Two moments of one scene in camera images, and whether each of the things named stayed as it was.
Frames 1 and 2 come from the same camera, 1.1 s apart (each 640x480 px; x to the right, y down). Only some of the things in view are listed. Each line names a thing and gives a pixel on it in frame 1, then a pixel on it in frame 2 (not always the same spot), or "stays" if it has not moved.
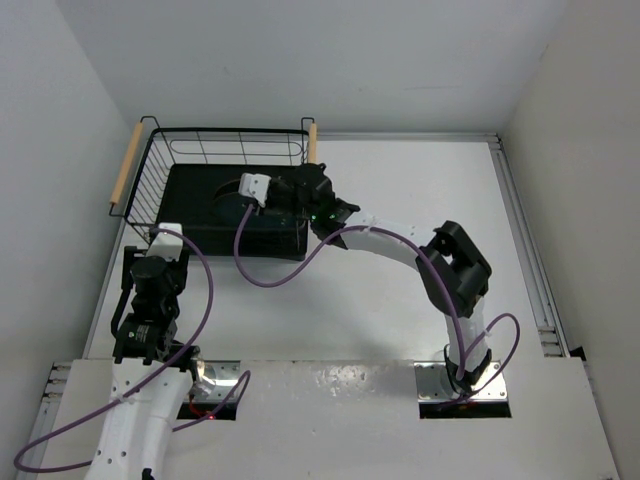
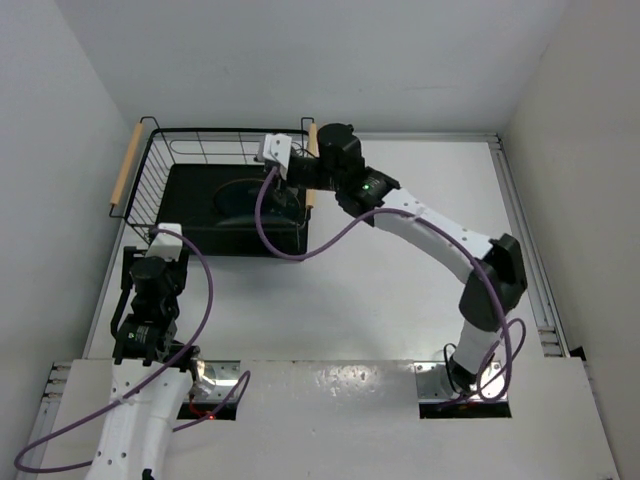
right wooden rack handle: (312, 143) stays
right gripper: (269, 204) to (281, 197)
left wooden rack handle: (126, 163) stays
